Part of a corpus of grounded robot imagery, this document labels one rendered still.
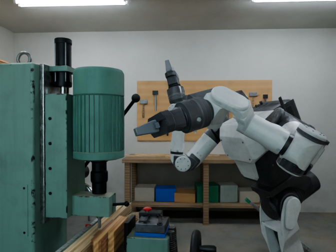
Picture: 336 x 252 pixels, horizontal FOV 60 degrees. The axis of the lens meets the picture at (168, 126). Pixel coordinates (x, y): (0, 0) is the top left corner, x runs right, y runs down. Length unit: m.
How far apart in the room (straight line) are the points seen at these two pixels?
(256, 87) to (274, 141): 3.72
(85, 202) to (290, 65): 4.06
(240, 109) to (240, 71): 3.73
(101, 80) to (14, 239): 0.60
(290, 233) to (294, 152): 0.67
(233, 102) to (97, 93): 0.44
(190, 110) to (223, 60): 3.77
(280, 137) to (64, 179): 0.69
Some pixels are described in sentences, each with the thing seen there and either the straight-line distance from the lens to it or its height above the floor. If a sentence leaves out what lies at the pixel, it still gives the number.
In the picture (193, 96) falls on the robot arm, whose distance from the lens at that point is 0.83.
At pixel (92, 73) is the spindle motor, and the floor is 1.48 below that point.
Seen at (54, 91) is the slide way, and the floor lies 1.43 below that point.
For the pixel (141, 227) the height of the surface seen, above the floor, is 0.99.
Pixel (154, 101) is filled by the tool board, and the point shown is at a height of 1.63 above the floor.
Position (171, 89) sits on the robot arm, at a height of 1.49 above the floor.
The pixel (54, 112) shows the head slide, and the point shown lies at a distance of 1.05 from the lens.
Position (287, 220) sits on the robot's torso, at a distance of 1.40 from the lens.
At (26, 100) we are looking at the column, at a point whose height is 1.40.
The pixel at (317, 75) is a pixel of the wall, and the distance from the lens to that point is 4.85.
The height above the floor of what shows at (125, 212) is 0.92.
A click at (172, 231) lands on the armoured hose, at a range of 1.00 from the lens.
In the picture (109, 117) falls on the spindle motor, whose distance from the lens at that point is 0.98.
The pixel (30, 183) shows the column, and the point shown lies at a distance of 1.07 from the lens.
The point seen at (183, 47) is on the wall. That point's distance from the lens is 4.51.
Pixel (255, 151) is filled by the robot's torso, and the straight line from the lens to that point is 1.20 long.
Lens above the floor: 1.32
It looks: 1 degrees down
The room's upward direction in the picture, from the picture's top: straight up
